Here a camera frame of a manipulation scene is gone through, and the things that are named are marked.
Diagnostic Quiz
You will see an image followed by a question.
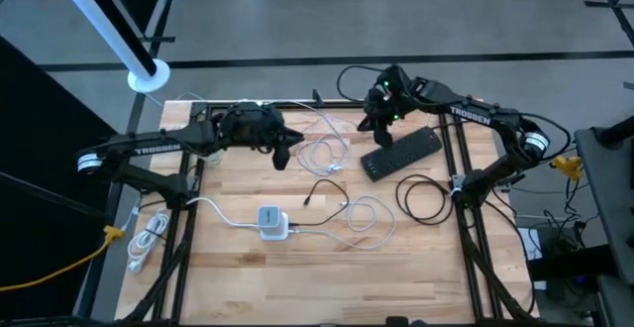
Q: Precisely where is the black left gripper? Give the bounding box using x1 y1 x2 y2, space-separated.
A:
245 103 304 172

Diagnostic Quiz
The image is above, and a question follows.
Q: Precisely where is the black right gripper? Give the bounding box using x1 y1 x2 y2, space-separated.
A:
357 64 415 151

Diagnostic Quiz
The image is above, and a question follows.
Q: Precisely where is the black power strip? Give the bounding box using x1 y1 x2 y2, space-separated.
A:
360 126 444 183

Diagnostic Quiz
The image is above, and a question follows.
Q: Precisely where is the black USB cable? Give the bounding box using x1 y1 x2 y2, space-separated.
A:
288 177 351 228
394 173 456 227

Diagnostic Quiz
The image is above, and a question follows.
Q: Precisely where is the white power strip tower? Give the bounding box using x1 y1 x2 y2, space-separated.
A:
257 204 291 242

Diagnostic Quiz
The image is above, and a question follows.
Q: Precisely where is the black curtain stand foot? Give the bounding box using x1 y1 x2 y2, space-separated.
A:
583 0 634 50
140 0 180 59

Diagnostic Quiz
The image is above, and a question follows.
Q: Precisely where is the yellow power plug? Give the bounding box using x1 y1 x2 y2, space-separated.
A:
550 154 586 183

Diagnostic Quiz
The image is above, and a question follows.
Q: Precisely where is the white flat box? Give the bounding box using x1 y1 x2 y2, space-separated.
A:
517 226 547 292

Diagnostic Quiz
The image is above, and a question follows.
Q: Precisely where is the white pole with round base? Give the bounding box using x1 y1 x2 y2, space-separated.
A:
49 0 172 94

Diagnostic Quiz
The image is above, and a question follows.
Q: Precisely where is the black electronics box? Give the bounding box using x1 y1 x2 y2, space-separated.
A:
525 223 620 301

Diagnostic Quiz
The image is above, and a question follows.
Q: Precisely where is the grey side table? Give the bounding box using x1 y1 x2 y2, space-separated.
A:
573 114 634 327

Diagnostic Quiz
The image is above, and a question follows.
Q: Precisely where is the black aluminium table frame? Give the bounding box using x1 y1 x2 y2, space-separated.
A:
116 99 541 327

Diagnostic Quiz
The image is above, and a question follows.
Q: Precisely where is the grey metal bracket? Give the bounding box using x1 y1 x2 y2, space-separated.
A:
449 172 467 197

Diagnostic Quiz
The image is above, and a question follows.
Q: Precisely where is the yellow extension cord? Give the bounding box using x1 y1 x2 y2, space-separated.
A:
0 225 126 293

